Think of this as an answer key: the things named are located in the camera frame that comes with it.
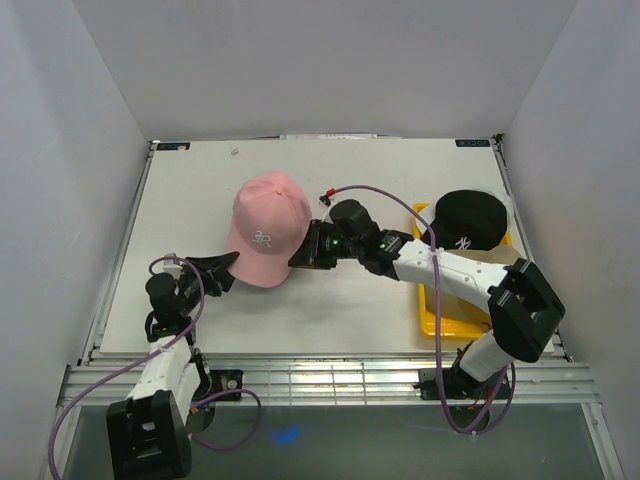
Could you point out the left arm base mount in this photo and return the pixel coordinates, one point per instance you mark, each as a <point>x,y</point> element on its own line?
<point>224,380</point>

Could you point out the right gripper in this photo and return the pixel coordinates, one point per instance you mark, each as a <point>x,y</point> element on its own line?
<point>309,253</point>

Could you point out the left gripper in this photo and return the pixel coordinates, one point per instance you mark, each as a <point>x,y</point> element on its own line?
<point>212,269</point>

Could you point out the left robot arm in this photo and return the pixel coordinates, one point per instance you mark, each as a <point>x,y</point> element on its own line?
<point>147,431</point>

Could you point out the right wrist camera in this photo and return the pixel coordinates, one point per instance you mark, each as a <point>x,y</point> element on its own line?
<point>327,200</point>

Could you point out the aluminium front rail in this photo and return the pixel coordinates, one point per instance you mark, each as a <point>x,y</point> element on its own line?
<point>378,381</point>

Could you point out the pink baseball cap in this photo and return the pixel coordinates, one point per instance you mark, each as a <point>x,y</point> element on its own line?
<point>270,219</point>

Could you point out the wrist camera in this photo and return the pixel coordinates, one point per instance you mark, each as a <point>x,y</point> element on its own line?
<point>327,200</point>
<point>168,264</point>

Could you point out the black cap white logo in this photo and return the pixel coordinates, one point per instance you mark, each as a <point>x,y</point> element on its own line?
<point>467,220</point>

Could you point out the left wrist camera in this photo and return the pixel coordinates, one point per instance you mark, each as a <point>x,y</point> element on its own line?
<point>168,264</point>

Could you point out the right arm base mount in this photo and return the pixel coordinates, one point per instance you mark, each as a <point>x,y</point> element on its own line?
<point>456,384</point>

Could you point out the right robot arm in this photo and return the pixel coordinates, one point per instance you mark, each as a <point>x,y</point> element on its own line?
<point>524,309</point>

